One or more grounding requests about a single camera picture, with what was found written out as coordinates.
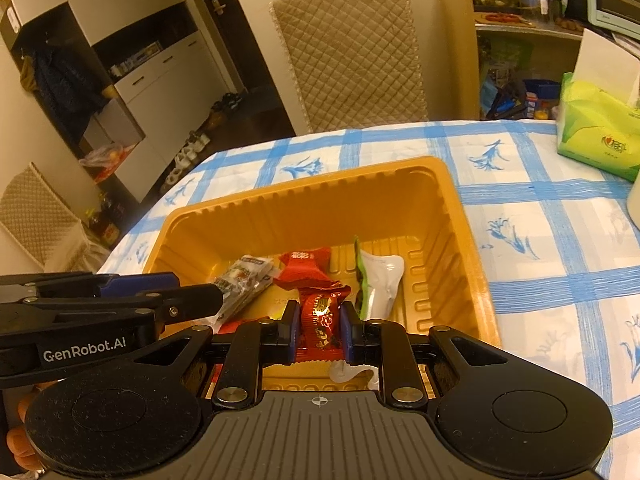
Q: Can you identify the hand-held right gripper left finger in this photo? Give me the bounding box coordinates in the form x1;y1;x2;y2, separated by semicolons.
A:
117;301;301;409

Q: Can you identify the green white snack packet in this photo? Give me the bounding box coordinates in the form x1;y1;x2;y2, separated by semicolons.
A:
352;235;406;321

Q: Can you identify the dark clear snack packet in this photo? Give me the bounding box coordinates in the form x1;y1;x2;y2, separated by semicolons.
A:
212;255;276;321

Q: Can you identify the orange ribbed plastic tray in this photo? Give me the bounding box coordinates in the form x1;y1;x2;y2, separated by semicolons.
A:
145;156;503;396

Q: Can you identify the white plastic bottle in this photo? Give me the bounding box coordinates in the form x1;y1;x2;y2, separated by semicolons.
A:
627;185;640;233

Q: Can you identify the beige quilted chair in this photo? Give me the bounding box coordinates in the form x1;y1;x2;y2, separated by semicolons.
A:
0;162;106;273
269;0;431;136

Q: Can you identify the plastic bag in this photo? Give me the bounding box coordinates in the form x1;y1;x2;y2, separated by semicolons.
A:
79;142;138;181

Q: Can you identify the wooden shelf unit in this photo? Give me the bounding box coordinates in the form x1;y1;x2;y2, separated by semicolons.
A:
437;0;591;121

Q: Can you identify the person's left hand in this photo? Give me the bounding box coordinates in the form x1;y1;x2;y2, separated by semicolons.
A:
7;395;40;472

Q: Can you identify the red candy gold print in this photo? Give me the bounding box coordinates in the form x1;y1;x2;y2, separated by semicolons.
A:
292;282;353;363

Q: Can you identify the dark hanging jacket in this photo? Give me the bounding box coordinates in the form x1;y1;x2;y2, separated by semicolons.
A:
20;45;108;121

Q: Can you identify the green tissue pack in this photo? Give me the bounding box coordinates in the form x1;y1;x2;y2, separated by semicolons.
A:
556;27;640;183

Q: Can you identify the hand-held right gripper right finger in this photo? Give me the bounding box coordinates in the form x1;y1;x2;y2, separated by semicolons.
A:
340;302;513;409

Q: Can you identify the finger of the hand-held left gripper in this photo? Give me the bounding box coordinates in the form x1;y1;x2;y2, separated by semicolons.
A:
0;272;181;305
20;283;224;322

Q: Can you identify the white cabinet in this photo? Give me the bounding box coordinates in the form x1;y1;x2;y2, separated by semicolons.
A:
10;0;241;201

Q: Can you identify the small red candy white print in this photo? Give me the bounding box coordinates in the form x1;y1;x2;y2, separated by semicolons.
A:
274;247;333;291

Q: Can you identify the row of shoes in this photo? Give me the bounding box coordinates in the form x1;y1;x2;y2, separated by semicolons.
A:
162;91;246;186

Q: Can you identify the white wrapper packet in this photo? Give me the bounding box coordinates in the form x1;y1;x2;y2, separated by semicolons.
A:
329;362;381;389

